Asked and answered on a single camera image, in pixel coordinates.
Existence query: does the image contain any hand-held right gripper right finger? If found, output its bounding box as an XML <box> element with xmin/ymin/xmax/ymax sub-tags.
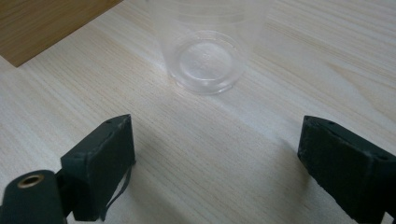
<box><xmin>297</xmin><ymin>115</ymin><xmax>396</xmax><ymax>224</ymax></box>

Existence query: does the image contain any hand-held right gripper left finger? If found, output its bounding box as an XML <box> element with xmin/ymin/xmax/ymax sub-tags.
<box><xmin>60</xmin><ymin>114</ymin><xmax>137</xmax><ymax>222</ymax></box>

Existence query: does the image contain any clear plastic cup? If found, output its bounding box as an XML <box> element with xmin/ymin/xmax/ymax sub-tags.
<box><xmin>146</xmin><ymin>0</ymin><xmax>272</xmax><ymax>96</ymax></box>

